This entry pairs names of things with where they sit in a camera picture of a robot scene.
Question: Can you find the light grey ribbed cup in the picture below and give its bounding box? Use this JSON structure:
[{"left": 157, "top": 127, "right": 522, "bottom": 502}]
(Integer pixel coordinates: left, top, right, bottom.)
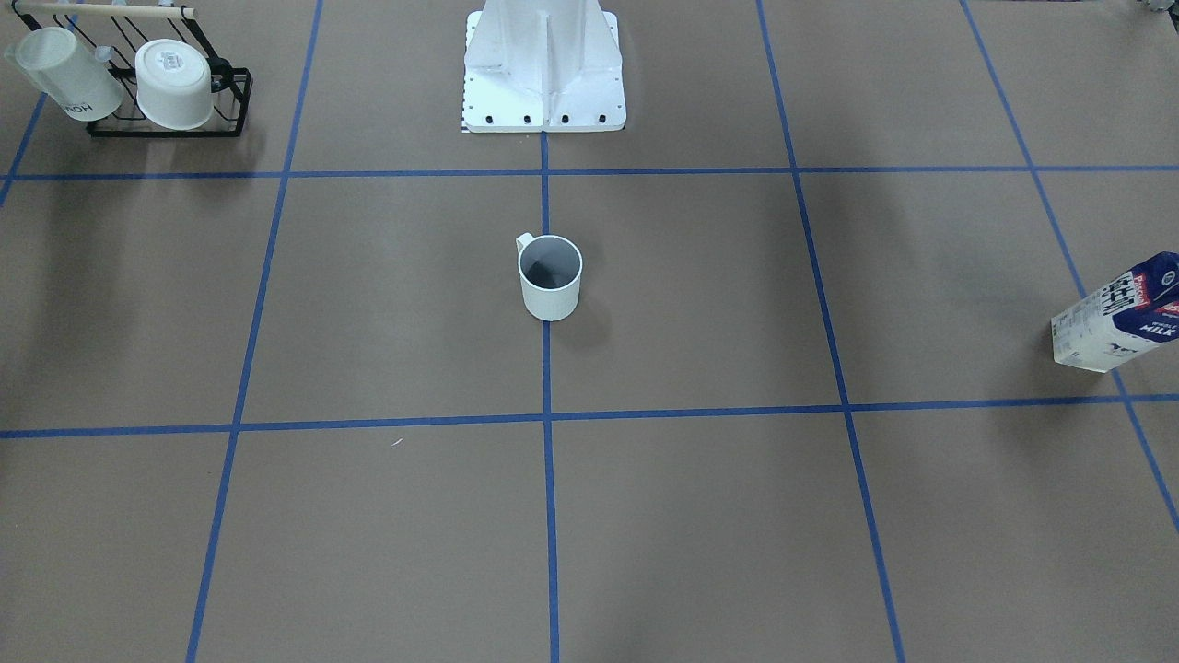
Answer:
[{"left": 515, "top": 232, "right": 585, "bottom": 322}]

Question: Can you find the blue white milk carton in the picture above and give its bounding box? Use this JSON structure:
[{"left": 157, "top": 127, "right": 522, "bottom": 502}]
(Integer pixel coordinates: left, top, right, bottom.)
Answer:
[{"left": 1050, "top": 251, "right": 1178, "bottom": 374}]

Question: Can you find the translucent plastic measuring cup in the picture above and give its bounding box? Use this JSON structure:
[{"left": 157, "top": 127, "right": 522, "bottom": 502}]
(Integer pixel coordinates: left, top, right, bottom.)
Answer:
[{"left": 4, "top": 27, "right": 123, "bottom": 122}]

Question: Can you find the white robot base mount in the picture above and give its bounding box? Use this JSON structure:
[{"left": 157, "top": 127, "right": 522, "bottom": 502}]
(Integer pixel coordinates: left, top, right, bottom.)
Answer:
[{"left": 461, "top": 1, "right": 627, "bottom": 134}]

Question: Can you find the black wire dish rack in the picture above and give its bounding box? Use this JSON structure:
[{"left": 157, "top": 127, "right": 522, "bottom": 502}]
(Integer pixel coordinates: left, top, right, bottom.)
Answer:
[{"left": 4, "top": 1, "right": 253, "bottom": 138}]

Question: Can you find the wooden rack handle rod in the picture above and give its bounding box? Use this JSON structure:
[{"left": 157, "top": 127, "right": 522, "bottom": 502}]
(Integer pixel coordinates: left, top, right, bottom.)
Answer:
[{"left": 4, "top": 1, "right": 198, "bottom": 20}]

